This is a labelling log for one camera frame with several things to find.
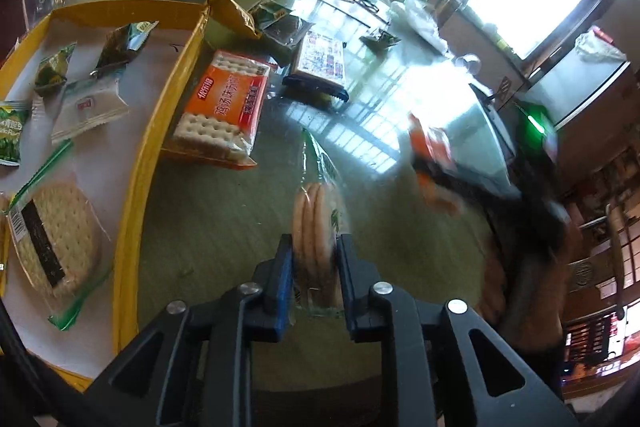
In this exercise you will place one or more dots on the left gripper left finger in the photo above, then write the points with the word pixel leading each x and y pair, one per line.
pixel 192 365

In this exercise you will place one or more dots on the round cracker clear pack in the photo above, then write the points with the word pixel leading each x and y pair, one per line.
pixel 58 238

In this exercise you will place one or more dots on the yellow snack bag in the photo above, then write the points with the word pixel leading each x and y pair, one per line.
pixel 233 17

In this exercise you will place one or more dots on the yellow-rimmed white tray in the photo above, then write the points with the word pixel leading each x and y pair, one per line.
pixel 112 164

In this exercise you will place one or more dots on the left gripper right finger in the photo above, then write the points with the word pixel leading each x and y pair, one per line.
pixel 440 361

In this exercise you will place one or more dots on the white wafer snack pack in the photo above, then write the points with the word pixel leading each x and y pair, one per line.
pixel 87 104

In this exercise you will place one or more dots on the white plastic bag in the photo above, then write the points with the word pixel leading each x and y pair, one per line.
pixel 413 15

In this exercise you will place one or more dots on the round biscuit stack pack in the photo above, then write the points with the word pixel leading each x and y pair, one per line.
pixel 319 219

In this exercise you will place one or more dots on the small green snack packet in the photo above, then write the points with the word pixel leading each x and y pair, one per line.
pixel 52 71

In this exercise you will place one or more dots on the dark green snack packet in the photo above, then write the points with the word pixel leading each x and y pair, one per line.
pixel 122 45

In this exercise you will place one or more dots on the colourful printed cracker pack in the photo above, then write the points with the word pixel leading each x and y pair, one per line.
pixel 319 65

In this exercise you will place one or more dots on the orange cracker pack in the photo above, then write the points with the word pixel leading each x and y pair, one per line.
pixel 431 157
pixel 220 120

